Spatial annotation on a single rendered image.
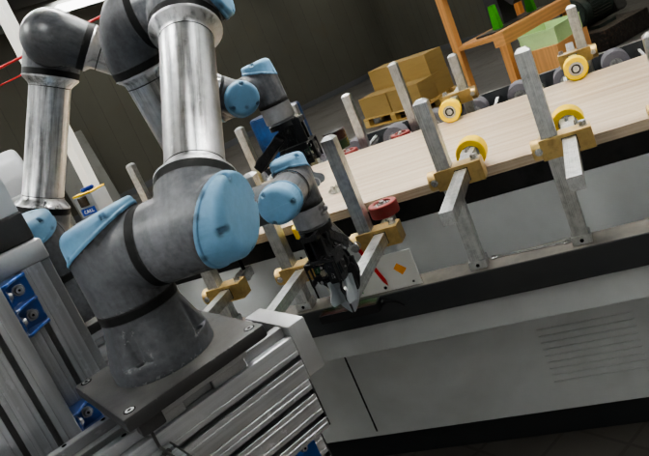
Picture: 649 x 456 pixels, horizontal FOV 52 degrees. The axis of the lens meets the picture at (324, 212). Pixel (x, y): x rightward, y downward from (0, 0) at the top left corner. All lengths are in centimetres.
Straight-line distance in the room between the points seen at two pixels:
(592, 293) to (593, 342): 33
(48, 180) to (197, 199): 72
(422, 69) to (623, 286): 711
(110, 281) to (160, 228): 11
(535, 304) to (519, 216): 26
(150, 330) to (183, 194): 19
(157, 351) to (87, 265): 15
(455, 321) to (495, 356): 32
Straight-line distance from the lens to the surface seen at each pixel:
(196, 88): 97
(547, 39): 628
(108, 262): 90
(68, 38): 140
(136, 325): 93
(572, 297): 175
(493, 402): 218
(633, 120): 178
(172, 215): 85
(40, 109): 153
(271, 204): 119
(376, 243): 163
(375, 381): 221
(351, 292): 139
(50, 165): 153
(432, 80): 860
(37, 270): 113
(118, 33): 115
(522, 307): 177
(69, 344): 115
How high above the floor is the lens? 137
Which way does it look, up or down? 14 degrees down
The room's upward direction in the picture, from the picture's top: 23 degrees counter-clockwise
